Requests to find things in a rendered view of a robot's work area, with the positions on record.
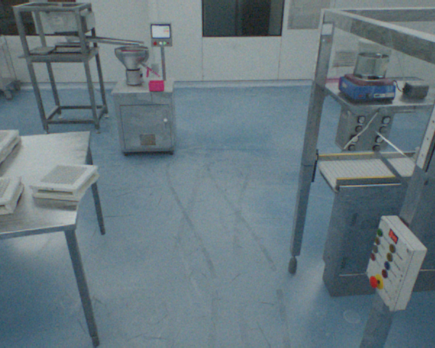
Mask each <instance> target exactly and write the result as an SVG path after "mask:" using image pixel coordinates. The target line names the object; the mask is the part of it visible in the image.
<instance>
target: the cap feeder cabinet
mask: <svg viewBox="0 0 435 348"><path fill-rule="evenodd" d="M174 79H175V78H167V80H166V81H165V82H164V83H165V89H164V91H150V90H149V81H151V80H162V78H144V82H145V83H140V84H136V86H134V85H133V84H128V83H126V78H125V79H120V80H119V81H118V83H117V85H116V86H115V88H114V89H113V91H112V96H113V102H114V106H115V116H116V122H117V131H118V136H119V142H120V150H122V152H125V156H128V154H127V152H168V151H170V155H173V153H172V151H175V142H176V133H177V127H176V113H175V88H174Z"/></svg>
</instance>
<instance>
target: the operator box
mask: <svg viewBox="0 0 435 348"><path fill-rule="evenodd" d="M379 228H381V229H382V230H383V232H384V235H383V236H382V237H380V236H379V235H378V234H377V235H376V236H379V237H380V239H381V244H380V245H377V244H376V243H374V244H376V245H377V246H378V252H380V253H377V254H375V253H374V252H373V251H372V253H374V254H375V255H376V260H377V262H378V263H377V262H376V261H375V262H373V261H372V260H371V259H370V261H369V263H368V268H367V270H366V274H367V276H368V277H369V278H370V277H371V276H374V277H375V275H376V274H377V273H378V274H380V275H381V277H382V278H383V281H384V287H383V289H382V290H379V289H378V288H377V287H376V291H377V292H378V294H379V295H380V297H381V298H382V300H383V301H384V304H385V305H386V306H387V308H388V310H389V311H395V310H404V309H405V307H406V304H407V302H409V300H410V293H411V291H412V289H413V286H414V283H415V281H416V278H417V276H418V273H419V270H420V268H421V265H422V263H423V262H424V260H425V253H426V248H425V247H424V246H423V245H422V244H421V243H420V242H419V240H417V239H416V237H415V236H414V235H413V234H412V233H411V232H410V230H409V229H408V228H407V227H406V226H405V224H404V223H403V222H402V221H401V220H400V219H399V218H398V217H397V216H396V215H393V216H382V218H381V222H380V226H379ZM390 229H392V230H393V232H394V233H395V235H396V236H397V237H398V239H399V240H398V242H397V244H395V243H394V241H393V240H392V238H391V237H390V236H389V232H390ZM384 237H385V238H384ZM387 239H388V240H387ZM388 241H389V242H390V244H394V245H395V246H396V249H397V250H396V253H394V254H392V255H393V258H394V260H393V262H389V261H388V260H387V257H386V256H387V253H388V252H390V249H389V246H390V245H389V243H388ZM382 246H383V247H382ZM397 253H398V254H397ZM398 255H400V256H398ZM399 257H400V258H402V260H401V259H400V258H399ZM385 261H388V262H389V263H390V265H391V269H390V270H387V273H388V278H389V279H388V278H384V277H383V276H382V274H381V271H382V269H385V267H384V263H385ZM394 261H395V262H394ZM394 263H396V264H394ZM396 265H397V266H396ZM397 267H398V268H397ZM399 269H401V270H399ZM395 274H396V275H395ZM394 275H395V276H394ZM390 279H391V282H392V283H391V282H390ZM385 289H386V290H385ZM384 290H385V291H387V293H386V292H385V291H384ZM387 294H388V295H387ZM389 297H391V298H389Z"/></svg>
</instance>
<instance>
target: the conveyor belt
mask: <svg viewBox="0 0 435 348"><path fill-rule="evenodd" d="M387 160H388V161H389V163H390V164H391V165H392V166H393V167H394V168H395V170H396V171H397V172H398V173H399V174H400V175H412V174H413V170H414V167H415V164H414V163H413V162H412V161H411V160H409V159H408V158H389V159H387ZM318 169H319V170H320V171H321V172H322V174H323V175H324V177H325V178H326V179H327V181H328V182H329V183H330V184H331V186H332V187H333V189H334V191H337V190H336V186H338V185H343V184H338V185H337V184H336V178H354V177H370V176H385V175H393V174H392V173H391V172H390V171H389V169H388V168H387V167H386V166H385V165H384V164H383V162H382V161H381V160H380V159H356V160H339V161H322V162H319V163H318Z"/></svg>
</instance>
